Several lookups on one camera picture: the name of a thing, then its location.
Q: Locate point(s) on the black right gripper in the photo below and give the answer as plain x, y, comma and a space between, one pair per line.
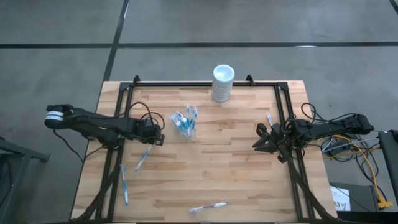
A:
284, 141

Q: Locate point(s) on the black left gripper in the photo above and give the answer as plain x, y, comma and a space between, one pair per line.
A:
152, 135

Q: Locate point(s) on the clear acrylic organizer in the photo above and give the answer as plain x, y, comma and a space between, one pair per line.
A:
189, 135

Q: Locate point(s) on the purple white toothbrush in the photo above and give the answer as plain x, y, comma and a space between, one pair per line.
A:
208, 206

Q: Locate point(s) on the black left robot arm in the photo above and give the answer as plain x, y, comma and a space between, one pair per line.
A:
93, 123

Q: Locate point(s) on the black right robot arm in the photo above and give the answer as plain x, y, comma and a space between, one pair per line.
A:
335, 127

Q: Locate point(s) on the grey power adapter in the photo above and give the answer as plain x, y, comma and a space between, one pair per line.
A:
335, 150

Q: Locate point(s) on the white cylindrical canister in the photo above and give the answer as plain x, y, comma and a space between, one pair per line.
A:
223, 87

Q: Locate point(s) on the white paper sign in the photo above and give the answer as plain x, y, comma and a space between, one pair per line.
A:
340, 197

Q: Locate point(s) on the black floor box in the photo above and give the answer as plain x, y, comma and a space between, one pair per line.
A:
363, 196

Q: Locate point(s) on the black equipment case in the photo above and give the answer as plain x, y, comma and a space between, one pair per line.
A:
388, 155

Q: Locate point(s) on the black metal cart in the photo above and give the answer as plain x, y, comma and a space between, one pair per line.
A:
31, 153

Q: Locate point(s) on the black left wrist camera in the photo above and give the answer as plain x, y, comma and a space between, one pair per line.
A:
148, 122

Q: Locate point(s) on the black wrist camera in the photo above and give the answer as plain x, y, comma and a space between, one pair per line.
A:
279, 128
148, 122

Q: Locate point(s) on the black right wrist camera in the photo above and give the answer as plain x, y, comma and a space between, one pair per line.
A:
279, 128

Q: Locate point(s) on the black aluminium table frame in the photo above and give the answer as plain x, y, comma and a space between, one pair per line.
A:
186, 84

